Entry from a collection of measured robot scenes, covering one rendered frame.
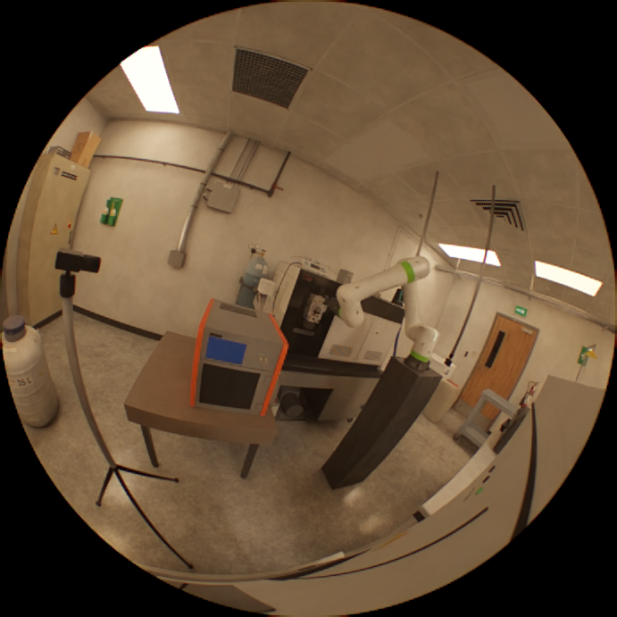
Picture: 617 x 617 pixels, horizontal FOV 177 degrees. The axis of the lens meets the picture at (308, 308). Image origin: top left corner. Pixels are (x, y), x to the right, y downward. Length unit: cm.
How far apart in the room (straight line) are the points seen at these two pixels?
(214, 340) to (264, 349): 20
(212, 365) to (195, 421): 28
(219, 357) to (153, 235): 208
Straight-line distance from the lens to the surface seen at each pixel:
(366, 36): 147
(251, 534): 148
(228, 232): 244
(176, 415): 96
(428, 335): 117
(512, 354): 447
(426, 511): 68
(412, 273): 103
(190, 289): 254
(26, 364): 168
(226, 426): 96
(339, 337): 166
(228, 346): 79
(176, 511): 150
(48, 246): 305
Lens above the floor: 144
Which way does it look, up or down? 10 degrees down
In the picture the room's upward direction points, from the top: 20 degrees clockwise
